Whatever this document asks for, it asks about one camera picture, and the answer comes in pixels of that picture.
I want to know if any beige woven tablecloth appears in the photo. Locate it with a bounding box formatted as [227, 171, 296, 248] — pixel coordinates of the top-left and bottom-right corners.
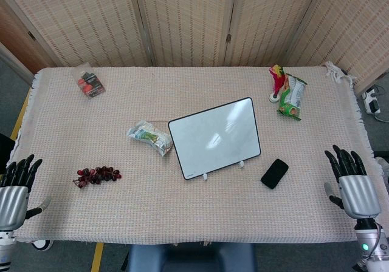
[7, 61, 381, 245]

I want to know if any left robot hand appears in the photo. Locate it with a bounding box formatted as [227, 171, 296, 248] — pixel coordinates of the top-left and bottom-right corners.
[0, 154, 52, 231]

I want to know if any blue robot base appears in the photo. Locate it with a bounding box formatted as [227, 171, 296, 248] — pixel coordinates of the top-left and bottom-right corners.
[126, 242, 258, 272]

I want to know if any black eraser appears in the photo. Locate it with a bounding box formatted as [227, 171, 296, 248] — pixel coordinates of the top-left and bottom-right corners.
[260, 158, 289, 190]

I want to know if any colourful feather shuttlecock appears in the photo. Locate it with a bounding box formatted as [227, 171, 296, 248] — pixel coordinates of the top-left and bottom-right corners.
[267, 64, 287, 103]

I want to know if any white dry-erase board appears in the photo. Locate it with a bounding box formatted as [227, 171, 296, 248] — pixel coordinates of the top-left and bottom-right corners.
[167, 97, 263, 181]

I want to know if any white power strip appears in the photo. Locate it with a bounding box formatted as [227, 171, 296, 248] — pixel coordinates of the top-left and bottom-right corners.
[362, 85, 382, 115]

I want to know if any dark red grape bunch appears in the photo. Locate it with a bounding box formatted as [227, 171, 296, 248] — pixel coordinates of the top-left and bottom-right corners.
[72, 166, 122, 189]

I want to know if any bamboo folding screen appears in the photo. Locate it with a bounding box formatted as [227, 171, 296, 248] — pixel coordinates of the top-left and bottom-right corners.
[0, 0, 389, 96]

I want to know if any crumpled white snack packet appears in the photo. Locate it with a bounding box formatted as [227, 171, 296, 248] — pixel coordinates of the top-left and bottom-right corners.
[126, 120, 173, 157]

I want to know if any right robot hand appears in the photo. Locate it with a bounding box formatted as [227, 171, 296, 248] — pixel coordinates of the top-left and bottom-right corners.
[323, 144, 382, 219]

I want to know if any green snack bag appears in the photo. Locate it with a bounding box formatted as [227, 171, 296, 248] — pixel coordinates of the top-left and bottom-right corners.
[276, 73, 308, 122]

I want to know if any clear box with red items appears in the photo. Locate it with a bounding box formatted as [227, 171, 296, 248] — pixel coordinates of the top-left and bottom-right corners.
[74, 65, 107, 100]

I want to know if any white round wheel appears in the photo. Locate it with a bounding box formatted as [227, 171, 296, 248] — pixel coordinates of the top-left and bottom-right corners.
[31, 238, 55, 251]

